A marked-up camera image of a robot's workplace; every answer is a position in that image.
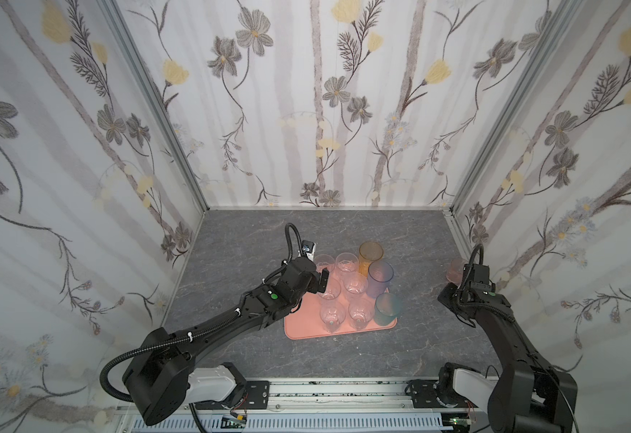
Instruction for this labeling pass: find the teal frosted glass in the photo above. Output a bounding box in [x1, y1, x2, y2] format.
[374, 292, 402, 327]

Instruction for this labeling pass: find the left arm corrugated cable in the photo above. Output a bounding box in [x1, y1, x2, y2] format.
[98, 318, 241, 404]

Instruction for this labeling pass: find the pink faceted glass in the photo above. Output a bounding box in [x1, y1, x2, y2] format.
[445, 258, 466, 286]

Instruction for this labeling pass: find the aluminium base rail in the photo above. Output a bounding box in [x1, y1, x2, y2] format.
[117, 375, 560, 415]

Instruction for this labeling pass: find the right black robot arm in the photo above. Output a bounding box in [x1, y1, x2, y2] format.
[436, 263, 577, 432]

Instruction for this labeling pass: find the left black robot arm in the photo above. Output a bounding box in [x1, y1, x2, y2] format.
[117, 257, 330, 426]

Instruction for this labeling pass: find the pink plastic tray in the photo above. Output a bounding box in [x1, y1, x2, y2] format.
[284, 270, 399, 340]

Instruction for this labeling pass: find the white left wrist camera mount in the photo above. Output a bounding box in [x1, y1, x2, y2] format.
[300, 240, 317, 261]

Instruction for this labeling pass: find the clear round glass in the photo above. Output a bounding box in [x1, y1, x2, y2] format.
[335, 253, 359, 281]

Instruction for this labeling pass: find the clear tall faceted glass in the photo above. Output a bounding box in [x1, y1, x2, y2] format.
[317, 277, 342, 301]

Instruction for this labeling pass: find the blue frosted glass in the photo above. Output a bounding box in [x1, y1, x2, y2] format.
[366, 260, 394, 299]

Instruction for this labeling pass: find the clear faceted short glass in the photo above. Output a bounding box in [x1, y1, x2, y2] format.
[342, 272, 368, 302]

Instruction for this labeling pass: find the yellow transparent glass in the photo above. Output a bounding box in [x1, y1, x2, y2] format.
[358, 241, 384, 276]

